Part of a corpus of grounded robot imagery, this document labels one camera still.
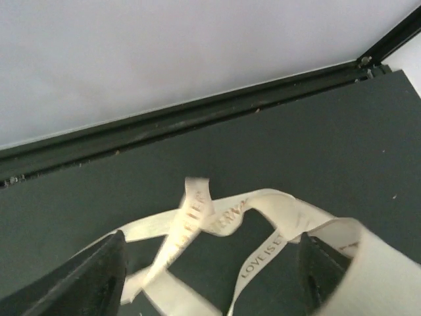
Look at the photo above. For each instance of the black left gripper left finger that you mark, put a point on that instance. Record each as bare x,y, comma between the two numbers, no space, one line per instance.
90,283

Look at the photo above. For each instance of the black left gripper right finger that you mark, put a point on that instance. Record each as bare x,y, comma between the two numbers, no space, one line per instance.
321,269

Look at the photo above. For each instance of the cream printed ribbon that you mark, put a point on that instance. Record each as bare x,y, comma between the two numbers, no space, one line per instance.
238,255

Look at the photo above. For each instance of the black left table edge rail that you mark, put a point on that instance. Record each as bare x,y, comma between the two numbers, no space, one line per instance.
28,161

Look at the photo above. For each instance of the black left frame post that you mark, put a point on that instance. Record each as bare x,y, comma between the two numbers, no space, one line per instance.
406,30

